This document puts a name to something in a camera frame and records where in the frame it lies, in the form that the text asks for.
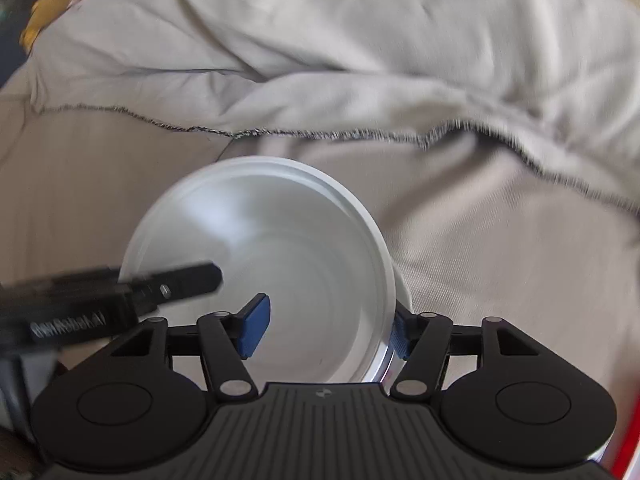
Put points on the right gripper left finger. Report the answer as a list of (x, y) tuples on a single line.
[(227, 341)]

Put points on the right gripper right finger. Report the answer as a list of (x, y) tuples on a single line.
[(422, 341)]

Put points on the blue enamel bowl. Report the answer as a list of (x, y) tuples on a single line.
[(390, 364)]

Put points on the red foil tray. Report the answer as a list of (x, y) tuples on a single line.
[(627, 429)]

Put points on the grey sofa cover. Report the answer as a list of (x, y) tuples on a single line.
[(495, 142)]

